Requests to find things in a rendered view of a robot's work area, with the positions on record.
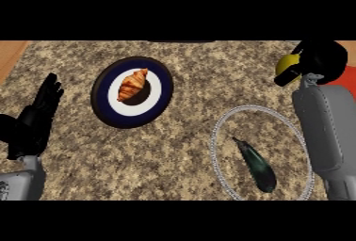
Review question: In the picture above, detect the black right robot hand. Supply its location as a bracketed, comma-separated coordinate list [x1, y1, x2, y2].
[274, 40, 349, 88]

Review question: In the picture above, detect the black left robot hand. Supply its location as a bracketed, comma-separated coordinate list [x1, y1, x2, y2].
[0, 72, 65, 161]

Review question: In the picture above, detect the yellow lemon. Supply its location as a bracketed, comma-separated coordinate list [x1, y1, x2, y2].
[275, 53, 303, 83]

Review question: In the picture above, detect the orange placemat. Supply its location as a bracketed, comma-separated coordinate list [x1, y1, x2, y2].
[324, 40, 356, 102]

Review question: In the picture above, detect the clear glass bowl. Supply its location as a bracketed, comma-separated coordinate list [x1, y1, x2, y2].
[209, 104, 317, 201]

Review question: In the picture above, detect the blue and white plate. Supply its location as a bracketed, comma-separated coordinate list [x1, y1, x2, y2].
[89, 56, 176, 130]

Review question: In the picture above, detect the brown croissant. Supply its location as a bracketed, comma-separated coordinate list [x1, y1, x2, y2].
[116, 68, 151, 103]

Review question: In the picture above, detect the dark green eggplant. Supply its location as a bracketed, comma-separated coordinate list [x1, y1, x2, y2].
[231, 137, 278, 194]

